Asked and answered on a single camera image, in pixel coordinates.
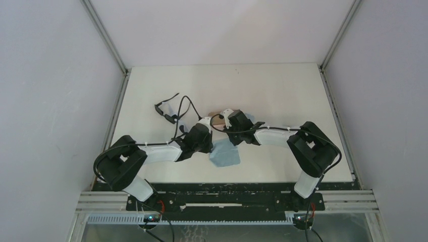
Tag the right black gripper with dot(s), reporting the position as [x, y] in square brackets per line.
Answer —
[235, 135]

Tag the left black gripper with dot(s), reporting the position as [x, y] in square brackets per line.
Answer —
[203, 145]

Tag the pink glasses case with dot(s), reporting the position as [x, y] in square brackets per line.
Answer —
[217, 122]

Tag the light blue cloth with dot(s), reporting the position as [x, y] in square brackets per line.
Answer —
[224, 153]
[251, 117]

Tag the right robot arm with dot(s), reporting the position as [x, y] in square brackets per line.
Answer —
[315, 153]

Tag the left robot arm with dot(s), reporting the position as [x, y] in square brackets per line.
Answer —
[119, 165]

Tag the white sunglasses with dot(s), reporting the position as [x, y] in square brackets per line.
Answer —
[173, 117]

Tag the black sunglasses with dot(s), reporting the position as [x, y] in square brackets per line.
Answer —
[161, 107]

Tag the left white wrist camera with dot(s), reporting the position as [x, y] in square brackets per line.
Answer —
[205, 121]

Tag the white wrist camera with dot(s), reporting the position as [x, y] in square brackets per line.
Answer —
[225, 114]
[205, 121]

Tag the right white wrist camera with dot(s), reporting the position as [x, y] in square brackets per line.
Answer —
[225, 114]

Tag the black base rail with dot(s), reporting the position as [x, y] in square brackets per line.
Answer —
[235, 202]

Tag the aluminium frame rail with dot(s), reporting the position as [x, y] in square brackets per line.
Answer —
[110, 208]

